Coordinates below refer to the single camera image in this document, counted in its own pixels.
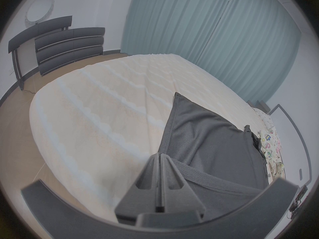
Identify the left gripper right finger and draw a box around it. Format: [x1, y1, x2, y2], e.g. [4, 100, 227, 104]
[160, 153, 207, 220]

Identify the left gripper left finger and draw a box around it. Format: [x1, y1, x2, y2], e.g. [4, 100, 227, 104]
[114, 153, 160, 225]

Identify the black T-shirt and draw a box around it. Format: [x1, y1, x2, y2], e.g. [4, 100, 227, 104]
[158, 92, 272, 217]

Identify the bed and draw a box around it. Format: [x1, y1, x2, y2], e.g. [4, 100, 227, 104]
[29, 53, 312, 224]

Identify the white printed garment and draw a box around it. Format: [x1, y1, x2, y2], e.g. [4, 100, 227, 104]
[258, 130, 286, 177]

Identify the white printed pillow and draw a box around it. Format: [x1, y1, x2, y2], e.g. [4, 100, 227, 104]
[254, 107, 276, 131]

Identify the grey bedside table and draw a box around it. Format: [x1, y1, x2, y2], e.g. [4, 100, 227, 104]
[247, 100, 271, 114]

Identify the black chest of drawers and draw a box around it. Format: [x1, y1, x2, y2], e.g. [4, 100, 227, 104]
[34, 27, 105, 77]

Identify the blue-green curtain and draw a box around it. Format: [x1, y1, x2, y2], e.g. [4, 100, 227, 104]
[120, 0, 236, 65]
[196, 0, 302, 105]

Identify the black dressing table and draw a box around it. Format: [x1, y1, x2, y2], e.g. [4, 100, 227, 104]
[8, 15, 73, 90]

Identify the round white-framed mirror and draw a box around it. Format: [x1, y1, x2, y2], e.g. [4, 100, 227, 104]
[25, 0, 54, 24]

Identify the black cable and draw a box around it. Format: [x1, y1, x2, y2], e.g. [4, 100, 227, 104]
[16, 77, 38, 93]

